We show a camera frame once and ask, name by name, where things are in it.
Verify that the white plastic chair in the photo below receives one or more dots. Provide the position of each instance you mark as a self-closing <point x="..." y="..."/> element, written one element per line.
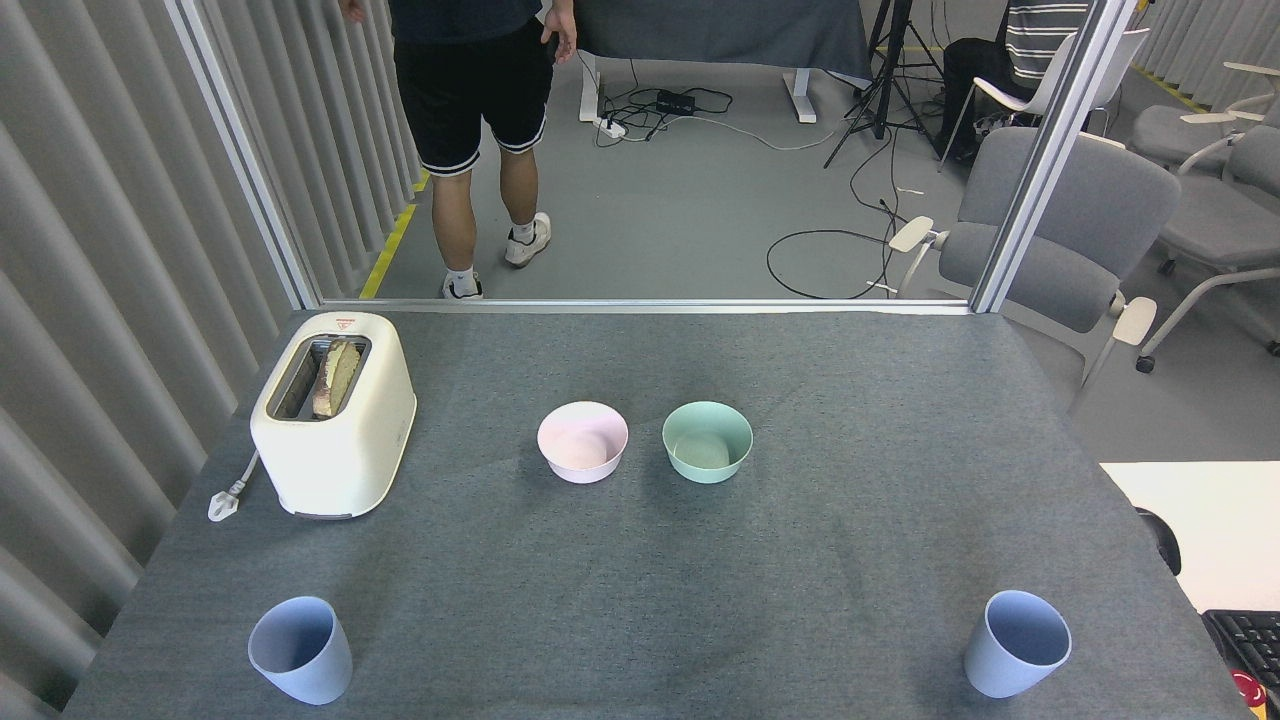
<point x="1040" y="95"/>

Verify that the black keyboard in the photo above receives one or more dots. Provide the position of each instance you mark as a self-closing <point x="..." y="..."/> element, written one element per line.
<point x="1250" y="640"/>

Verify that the black power box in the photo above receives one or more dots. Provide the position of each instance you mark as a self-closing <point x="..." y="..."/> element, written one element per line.
<point x="676" y="102"/>

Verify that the walking person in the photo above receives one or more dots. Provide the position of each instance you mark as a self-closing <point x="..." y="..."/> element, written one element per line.
<point x="470" y="90"/>

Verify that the grey pleated curtain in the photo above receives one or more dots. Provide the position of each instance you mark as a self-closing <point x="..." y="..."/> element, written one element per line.
<point x="100" y="250"/>
<point x="1200" y="40"/>

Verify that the bread slice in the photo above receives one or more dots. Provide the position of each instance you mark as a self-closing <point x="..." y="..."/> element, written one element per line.
<point x="338" y="375"/>

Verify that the silver frame post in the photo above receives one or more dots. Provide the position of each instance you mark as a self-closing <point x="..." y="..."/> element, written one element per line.
<point x="240" y="150"/>
<point x="1050" y="150"/>

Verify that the white side table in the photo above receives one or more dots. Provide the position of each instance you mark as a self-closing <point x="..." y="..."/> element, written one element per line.
<point x="1210" y="520"/>

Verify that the green bowl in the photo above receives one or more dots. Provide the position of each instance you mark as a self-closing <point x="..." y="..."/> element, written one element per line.
<point x="707" y="467"/>

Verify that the red round object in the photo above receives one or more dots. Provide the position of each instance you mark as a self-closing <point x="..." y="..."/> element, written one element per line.
<point x="1250" y="695"/>

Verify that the grey office chair white armrests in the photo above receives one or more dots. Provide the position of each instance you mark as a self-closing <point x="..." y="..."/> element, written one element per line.
<point x="1220" y="225"/>
<point x="1175" y="130"/>
<point x="1090" y="210"/>

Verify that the seated person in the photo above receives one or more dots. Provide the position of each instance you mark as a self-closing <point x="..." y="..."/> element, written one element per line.
<point x="1040" y="40"/>

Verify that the cream white toaster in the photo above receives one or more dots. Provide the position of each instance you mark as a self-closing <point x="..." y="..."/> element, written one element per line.
<point x="335" y="460"/>

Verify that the blue plastic cup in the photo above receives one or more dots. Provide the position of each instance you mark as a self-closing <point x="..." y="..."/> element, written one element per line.
<point x="300" y="672"/>
<point x="1000" y="675"/>

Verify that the black tripod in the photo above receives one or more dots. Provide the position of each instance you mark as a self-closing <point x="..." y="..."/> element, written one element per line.
<point x="880" y="90"/>

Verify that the white power strip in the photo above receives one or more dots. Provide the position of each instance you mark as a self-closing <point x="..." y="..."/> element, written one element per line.
<point x="611" y="127"/>

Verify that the black computer mouse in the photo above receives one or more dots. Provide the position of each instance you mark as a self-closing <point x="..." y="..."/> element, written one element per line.
<point x="1165" y="545"/>

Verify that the pink bowl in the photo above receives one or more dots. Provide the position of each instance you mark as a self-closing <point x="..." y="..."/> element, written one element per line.
<point x="583" y="465"/>

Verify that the silver frame rail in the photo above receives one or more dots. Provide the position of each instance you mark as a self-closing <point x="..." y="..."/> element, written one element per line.
<point x="640" y="305"/>

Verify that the table with dark cloth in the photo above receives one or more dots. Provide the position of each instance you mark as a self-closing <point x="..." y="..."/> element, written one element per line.
<point x="720" y="30"/>

